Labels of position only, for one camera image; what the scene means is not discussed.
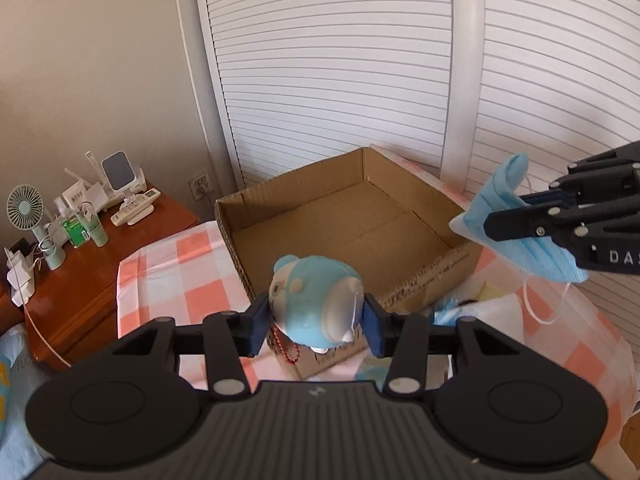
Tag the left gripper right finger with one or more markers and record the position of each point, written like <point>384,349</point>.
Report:
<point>408,339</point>

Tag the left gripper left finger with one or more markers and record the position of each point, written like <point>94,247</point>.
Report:
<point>224,338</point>

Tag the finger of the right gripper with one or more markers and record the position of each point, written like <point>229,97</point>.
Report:
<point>565,226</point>
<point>548,198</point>

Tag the blue surgical face mask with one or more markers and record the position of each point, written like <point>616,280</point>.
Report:
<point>538,257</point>

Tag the blue tassel ornament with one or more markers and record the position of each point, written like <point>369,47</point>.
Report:
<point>446,311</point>

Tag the blue round plush toy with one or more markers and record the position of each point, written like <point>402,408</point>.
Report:
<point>316,301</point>

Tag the white tissue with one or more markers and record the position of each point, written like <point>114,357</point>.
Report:
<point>503,313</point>

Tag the brown cardboard box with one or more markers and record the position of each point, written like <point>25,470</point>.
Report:
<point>370,208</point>

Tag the wooden nightstand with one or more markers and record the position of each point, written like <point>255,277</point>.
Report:
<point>73,313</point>

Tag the white louvered closet door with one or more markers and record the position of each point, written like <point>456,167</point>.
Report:
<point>456,86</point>

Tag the white air conditioner remote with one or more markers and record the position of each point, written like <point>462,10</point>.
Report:
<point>136,208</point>

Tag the green tube bottle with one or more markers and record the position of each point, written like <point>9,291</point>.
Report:
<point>94,228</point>

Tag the green small box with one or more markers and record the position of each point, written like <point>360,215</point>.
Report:
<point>76,233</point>

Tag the white phone stand mirror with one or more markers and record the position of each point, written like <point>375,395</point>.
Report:
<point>123,178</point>

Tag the white tube bottle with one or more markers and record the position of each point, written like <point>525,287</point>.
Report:
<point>75,195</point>

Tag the white power adapter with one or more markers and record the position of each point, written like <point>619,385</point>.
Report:
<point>20,276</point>

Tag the green handheld fan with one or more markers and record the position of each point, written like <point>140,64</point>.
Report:
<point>25,209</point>

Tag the white wall socket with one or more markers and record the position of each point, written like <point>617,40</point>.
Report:
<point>200,185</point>

